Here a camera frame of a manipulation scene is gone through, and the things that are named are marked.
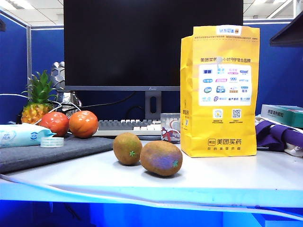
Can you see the large brown kiwifruit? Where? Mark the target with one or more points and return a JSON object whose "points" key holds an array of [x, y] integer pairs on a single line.
{"points": [[161, 158]]}

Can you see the small brown kiwifruit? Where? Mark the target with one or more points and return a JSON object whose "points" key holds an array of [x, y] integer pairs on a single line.
{"points": [[126, 148]]}

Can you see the yellow printed paper bag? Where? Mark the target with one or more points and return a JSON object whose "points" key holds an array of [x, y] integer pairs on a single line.
{"points": [[220, 94]]}

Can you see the grey monitor stand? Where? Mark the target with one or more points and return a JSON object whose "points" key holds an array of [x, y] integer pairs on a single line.
{"points": [[153, 104]]}

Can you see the clear glass with red print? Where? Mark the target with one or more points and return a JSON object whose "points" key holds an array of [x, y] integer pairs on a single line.
{"points": [[170, 128]]}

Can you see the grey white keyboard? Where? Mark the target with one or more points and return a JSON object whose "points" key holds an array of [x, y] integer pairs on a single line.
{"points": [[127, 127]]}

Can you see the orange tomato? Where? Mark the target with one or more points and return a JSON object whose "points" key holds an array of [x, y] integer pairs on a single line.
{"points": [[83, 124]]}

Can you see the black computer monitor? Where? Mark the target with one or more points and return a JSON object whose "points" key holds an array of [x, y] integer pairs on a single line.
{"points": [[151, 42]]}

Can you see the red tomato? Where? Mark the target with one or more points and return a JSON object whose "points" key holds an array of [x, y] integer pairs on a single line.
{"points": [[55, 123]]}

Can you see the clear tape roll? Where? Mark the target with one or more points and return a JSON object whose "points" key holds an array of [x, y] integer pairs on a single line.
{"points": [[52, 142]]}

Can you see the grey felt desk mat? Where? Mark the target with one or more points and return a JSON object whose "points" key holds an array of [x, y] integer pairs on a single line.
{"points": [[52, 152]]}

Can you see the small pineapple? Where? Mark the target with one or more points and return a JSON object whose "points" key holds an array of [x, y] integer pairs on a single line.
{"points": [[38, 101]]}

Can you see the purple cloth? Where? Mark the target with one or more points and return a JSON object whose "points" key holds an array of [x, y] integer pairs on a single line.
{"points": [[274, 134]]}

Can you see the teal medicine box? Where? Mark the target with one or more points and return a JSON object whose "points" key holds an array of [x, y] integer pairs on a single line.
{"points": [[281, 114]]}

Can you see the blue wet wipes pack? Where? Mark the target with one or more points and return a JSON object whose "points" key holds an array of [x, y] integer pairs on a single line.
{"points": [[19, 136]]}

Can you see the dark overhead shelf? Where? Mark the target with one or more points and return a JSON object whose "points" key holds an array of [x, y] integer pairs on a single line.
{"points": [[287, 35]]}

